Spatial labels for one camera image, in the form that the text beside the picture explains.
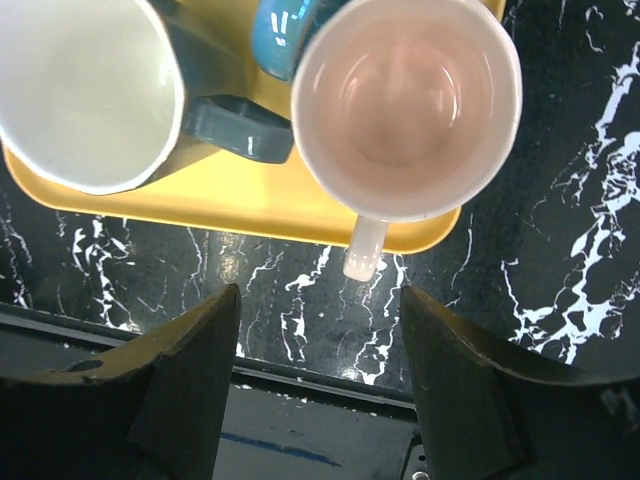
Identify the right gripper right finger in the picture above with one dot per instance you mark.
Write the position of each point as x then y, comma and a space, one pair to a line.
489, 409

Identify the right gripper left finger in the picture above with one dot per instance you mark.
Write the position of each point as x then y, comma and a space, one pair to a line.
152, 408

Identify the orange plastic tray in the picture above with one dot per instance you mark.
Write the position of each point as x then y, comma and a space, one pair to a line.
215, 189

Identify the orange interior blue mug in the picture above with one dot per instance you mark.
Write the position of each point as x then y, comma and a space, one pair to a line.
281, 30

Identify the pink mug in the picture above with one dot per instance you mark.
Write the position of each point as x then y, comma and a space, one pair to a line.
404, 111

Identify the white interior grey mug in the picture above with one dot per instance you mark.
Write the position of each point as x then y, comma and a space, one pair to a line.
104, 97

